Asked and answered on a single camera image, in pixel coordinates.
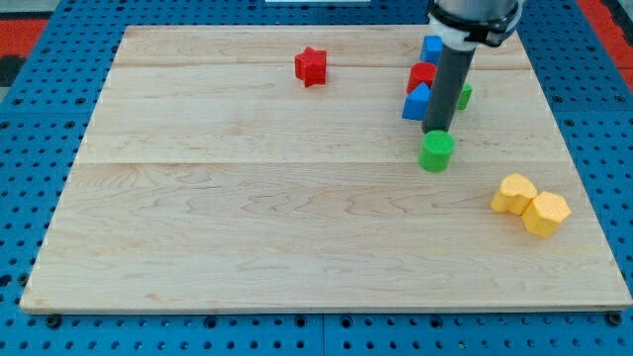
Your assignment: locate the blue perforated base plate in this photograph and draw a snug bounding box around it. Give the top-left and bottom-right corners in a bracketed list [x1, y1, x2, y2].
[1, 1, 632, 355]

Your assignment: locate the yellow hexagon block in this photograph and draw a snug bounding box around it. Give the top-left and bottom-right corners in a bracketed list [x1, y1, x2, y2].
[521, 191, 572, 238]

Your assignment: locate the yellow heart block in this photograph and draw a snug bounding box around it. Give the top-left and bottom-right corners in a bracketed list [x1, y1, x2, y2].
[491, 173, 538, 216]

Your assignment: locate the blue cube block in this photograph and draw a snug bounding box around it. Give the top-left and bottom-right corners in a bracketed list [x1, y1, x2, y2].
[419, 35, 443, 65]

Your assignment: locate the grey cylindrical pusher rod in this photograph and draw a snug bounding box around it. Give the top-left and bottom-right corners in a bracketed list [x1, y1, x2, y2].
[421, 45, 475, 133]

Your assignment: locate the blue pentagon block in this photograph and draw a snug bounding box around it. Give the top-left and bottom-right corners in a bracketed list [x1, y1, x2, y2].
[402, 83, 430, 122]

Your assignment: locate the green block behind rod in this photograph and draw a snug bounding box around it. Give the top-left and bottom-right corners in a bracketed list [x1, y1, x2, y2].
[457, 83, 474, 111]

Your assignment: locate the red star block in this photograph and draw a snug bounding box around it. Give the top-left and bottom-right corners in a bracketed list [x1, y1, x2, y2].
[295, 46, 327, 87]

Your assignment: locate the wooden board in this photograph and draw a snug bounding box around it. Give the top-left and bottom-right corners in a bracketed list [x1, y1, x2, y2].
[20, 26, 632, 314]

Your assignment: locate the red round block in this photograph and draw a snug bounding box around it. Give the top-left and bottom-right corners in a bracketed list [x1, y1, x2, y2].
[407, 61, 436, 94]

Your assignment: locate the green cylinder block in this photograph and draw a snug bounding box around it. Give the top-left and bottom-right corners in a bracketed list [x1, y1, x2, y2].
[418, 131, 455, 172]

